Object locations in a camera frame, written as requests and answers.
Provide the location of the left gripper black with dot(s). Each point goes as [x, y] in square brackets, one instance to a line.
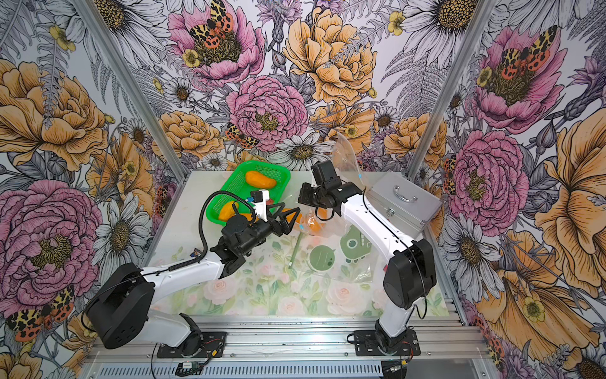
[278, 229]

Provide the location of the clear zip-top bag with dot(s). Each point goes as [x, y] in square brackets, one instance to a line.
[345, 161]
[340, 252]

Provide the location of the silver metal case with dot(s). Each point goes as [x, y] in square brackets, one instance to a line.
[406, 205]

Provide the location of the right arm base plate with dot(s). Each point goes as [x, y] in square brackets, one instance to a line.
[371, 343]

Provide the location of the orange mango top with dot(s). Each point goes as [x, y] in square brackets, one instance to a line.
[259, 180]

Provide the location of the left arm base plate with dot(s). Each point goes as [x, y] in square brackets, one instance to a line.
[196, 345]

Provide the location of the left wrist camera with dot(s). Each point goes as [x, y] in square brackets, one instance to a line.
[260, 200]

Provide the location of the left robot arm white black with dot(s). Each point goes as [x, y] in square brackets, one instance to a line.
[121, 311]

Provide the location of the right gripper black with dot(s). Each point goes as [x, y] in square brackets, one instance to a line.
[304, 197]

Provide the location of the green plastic basket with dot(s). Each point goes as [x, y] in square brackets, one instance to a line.
[238, 185]

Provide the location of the small green circuit board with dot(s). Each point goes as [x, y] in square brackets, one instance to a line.
[187, 369]

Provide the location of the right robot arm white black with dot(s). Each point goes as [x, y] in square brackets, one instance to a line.
[411, 271]

